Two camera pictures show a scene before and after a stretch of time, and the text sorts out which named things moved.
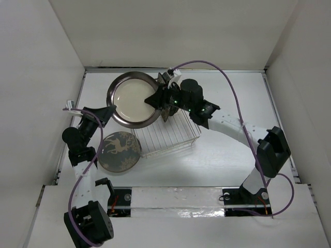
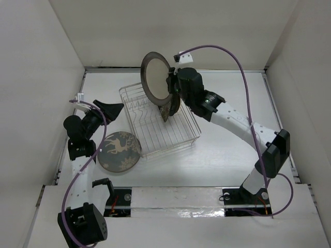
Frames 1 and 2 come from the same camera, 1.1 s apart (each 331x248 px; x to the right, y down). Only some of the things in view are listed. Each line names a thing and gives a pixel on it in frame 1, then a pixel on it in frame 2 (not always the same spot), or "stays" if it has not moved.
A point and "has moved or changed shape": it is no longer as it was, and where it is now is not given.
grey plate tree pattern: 120,152 stays
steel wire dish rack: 177,129 stays
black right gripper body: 172,97 → 173,84
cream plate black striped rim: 178,115 has moved or changed shape
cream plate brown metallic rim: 128,92 → 154,68
